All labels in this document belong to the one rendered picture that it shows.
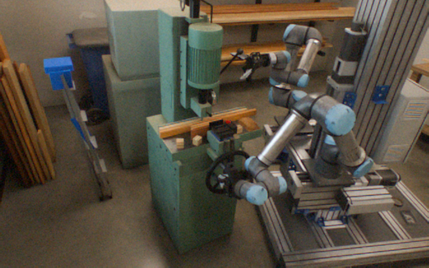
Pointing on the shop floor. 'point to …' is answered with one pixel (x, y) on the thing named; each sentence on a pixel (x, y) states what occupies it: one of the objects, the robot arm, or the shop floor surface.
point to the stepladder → (77, 117)
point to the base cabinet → (189, 202)
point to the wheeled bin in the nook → (93, 69)
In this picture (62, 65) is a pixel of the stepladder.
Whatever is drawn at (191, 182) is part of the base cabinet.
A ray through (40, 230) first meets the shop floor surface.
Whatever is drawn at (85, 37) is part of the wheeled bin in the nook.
